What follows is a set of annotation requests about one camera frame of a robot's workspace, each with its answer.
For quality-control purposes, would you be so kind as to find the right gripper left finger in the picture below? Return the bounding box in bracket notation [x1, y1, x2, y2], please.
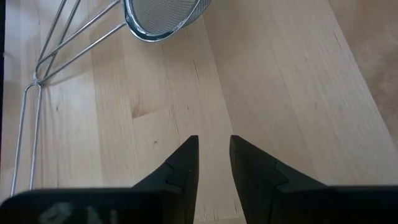
[0, 135, 200, 224]

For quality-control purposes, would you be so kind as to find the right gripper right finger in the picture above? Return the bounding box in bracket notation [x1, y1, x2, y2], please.
[229, 135, 398, 224]

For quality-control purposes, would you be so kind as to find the small metal mesh strainer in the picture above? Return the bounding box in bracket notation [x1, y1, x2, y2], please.
[10, 81, 44, 197]

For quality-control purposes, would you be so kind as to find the medium metal mesh strainer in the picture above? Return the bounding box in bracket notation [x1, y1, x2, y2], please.
[33, 0, 212, 85]

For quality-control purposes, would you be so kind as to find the large metal mesh strainer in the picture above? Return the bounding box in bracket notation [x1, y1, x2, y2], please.
[34, 0, 82, 82]

